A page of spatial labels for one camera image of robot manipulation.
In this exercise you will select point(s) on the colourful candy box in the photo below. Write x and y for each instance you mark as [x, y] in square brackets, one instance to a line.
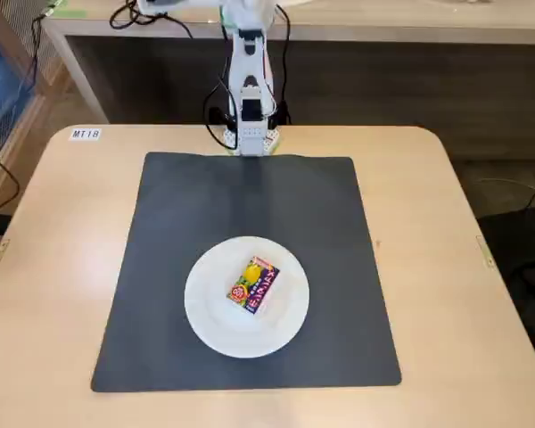
[254, 285]

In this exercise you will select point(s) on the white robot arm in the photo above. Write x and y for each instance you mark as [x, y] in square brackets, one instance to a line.
[245, 67]

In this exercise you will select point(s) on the green tape strip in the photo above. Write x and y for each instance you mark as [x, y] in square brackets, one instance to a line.
[69, 11]

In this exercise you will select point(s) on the black table clamp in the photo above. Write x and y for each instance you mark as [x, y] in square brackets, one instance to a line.
[283, 113]
[216, 117]

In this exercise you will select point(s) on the white MT18 table label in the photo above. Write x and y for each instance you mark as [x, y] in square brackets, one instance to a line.
[85, 134]

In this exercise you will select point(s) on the white paper sheet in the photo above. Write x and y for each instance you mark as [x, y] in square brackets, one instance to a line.
[294, 2]

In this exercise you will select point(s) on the blue plastic container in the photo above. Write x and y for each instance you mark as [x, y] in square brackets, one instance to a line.
[0, 80]

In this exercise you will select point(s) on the beige background bench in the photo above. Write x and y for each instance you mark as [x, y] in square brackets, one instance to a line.
[383, 27]

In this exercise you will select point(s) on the dark grey mat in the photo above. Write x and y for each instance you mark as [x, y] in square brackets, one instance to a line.
[160, 267]

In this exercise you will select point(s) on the white round plate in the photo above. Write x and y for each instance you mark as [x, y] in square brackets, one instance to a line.
[205, 312]

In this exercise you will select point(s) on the black office chair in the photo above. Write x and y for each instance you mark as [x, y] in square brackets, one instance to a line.
[526, 249]

